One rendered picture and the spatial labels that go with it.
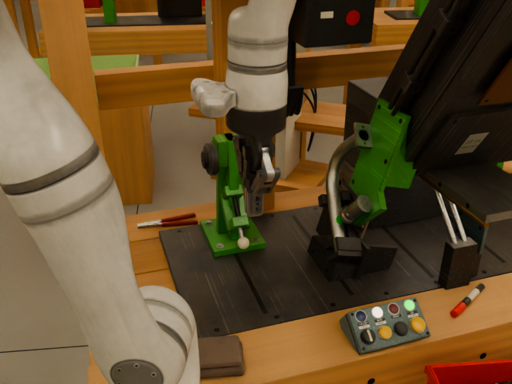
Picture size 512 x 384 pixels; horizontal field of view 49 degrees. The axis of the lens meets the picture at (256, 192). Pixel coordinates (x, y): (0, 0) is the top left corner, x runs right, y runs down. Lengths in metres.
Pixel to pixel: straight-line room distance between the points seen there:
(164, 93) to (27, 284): 1.69
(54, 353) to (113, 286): 1.98
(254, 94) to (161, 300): 0.25
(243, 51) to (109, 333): 0.33
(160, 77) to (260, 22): 0.83
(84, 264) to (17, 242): 2.75
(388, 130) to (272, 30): 0.61
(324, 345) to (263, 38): 0.66
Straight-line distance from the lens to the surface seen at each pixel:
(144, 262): 1.39
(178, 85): 1.46
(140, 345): 0.59
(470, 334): 1.22
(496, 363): 1.14
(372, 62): 1.64
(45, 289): 2.89
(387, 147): 1.20
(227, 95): 0.66
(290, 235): 1.43
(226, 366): 1.05
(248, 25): 0.64
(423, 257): 1.40
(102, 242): 0.54
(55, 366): 2.48
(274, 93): 0.66
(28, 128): 0.51
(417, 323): 1.15
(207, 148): 1.28
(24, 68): 0.54
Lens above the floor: 1.67
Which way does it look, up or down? 28 degrees down
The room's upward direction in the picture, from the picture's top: straight up
